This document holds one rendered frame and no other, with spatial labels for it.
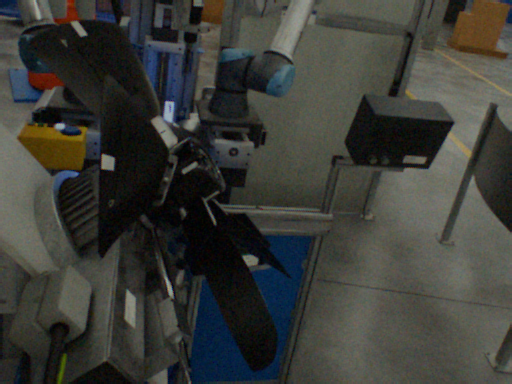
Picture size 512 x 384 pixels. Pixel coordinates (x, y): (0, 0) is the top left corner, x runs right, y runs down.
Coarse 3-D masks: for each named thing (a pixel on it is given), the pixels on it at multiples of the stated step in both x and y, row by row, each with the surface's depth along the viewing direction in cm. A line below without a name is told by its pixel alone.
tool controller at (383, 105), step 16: (368, 96) 145; (384, 96) 147; (368, 112) 142; (384, 112) 140; (400, 112) 142; (416, 112) 144; (432, 112) 146; (352, 128) 152; (368, 128) 142; (384, 128) 141; (400, 128) 142; (416, 128) 143; (432, 128) 144; (448, 128) 145; (352, 144) 151; (368, 144) 144; (384, 144) 145; (400, 144) 146; (416, 144) 147; (432, 144) 148; (368, 160) 148; (384, 160) 147; (400, 160) 150; (416, 160) 151; (432, 160) 153
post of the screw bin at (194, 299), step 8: (200, 280) 135; (192, 288) 135; (200, 288) 136; (192, 296) 136; (192, 304) 137; (192, 312) 140; (192, 320) 140; (192, 328) 141; (192, 336) 142; (176, 376) 149
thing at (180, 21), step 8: (176, 0) 87; (184, 0) 85; (176, 8) 87; (184, 8) 86; (176, 16) 87; (184, 16) 87; (176, 24) 88; (184, 24) 87; (192, 24) 88; (200, 24) 90; (208, 24) 91; (192, 32) 88; (200, 32) 88; (208, 32) 90
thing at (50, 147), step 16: (32, 128) 130; (48, 128) 131; (80, 128) 135; (32, 144) 126; (48, 144) 126; (64, 144) 127; (80, 144) 128; (48, 160) 128; (64, 160) 129; (80, 160) 130
